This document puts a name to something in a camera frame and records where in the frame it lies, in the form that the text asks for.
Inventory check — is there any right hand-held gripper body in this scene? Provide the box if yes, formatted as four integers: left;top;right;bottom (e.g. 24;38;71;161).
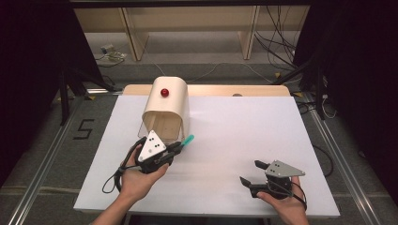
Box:
250;159;306;201

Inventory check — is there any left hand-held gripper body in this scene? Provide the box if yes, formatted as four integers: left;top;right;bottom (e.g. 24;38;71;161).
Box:
136;129;176;174

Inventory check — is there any teal pen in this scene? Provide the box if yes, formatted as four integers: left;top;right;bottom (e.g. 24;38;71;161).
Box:
180;134;195;147

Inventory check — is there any cream mini drawer cabinet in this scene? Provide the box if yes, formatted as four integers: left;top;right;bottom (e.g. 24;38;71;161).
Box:
141;76;191;145

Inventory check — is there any person's left hand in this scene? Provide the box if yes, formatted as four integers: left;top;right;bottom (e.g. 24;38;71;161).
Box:
120;144;170;201

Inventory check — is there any person's right hand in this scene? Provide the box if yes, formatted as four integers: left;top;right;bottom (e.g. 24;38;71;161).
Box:
256;175;310;225

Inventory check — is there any black tripod stand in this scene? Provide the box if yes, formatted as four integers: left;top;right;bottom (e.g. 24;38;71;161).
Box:
271;55;329;122
58;66;124;127

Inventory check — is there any black curtain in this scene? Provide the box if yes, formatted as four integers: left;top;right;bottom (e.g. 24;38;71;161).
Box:
293;0;398;196
0;0;106;187

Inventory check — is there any light wooden bench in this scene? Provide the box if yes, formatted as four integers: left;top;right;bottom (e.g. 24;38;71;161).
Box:
73;5;312;62

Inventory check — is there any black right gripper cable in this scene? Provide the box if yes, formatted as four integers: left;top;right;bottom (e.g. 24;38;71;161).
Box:
290;182;309;211

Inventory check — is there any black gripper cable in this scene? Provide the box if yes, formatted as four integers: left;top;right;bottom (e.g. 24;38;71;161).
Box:
290;182;309;211
101;137;146;194

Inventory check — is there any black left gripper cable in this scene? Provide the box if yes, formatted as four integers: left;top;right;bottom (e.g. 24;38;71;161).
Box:
101;137;146;194

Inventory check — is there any black floor cable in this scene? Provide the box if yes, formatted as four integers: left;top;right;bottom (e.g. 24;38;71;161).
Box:
312;144;334;178

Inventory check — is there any aluminium floor rail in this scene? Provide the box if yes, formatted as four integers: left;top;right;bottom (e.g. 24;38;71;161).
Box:
7;93;86;225
303;93;382;225

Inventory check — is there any white floor cable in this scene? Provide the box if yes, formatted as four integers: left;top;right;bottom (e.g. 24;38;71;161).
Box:
140;40;277;84

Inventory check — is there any black cable bundle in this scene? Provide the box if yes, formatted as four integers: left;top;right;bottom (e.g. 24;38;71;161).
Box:
253;5;298;71

